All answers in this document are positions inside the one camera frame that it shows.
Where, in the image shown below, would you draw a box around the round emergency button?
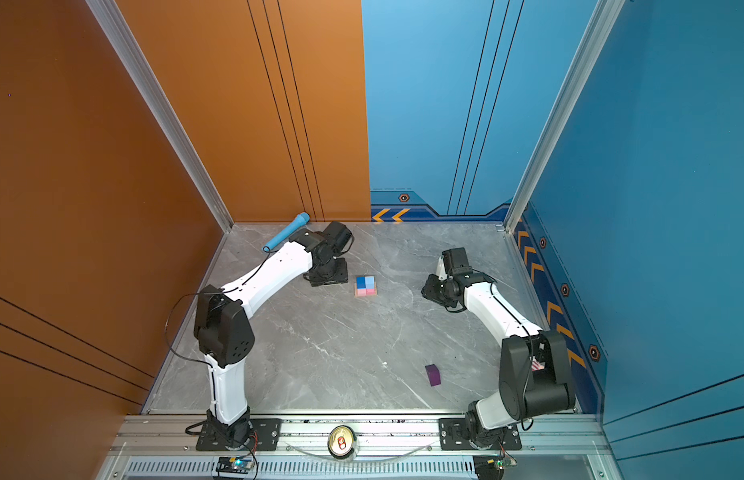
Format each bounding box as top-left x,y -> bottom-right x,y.
327,425 -> 358,461

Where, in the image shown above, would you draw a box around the blue toy microphone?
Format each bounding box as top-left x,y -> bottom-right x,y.
262,212 -> 311,253

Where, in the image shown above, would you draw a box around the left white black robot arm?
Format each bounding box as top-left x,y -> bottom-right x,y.
194,221 -> 354,451

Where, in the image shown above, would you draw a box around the aluminium front rail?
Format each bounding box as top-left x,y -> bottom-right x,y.
97,411 -> 622,479

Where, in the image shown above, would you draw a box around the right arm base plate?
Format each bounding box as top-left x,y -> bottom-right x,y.
438,417 -> 523,451

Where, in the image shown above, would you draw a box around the left green circuit board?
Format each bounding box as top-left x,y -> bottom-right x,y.
215,456 -> 256,477

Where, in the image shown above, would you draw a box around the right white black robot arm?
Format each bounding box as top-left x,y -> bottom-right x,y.
422,248 -> 576,449

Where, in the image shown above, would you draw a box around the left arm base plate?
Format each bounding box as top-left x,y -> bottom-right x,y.
195,418 -> 282,453

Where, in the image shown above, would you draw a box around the purple block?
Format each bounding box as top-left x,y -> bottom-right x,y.
425,364 -> 442,387

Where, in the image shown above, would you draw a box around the right circuit board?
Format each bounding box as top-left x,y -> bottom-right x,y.
487,454 -> 518,471

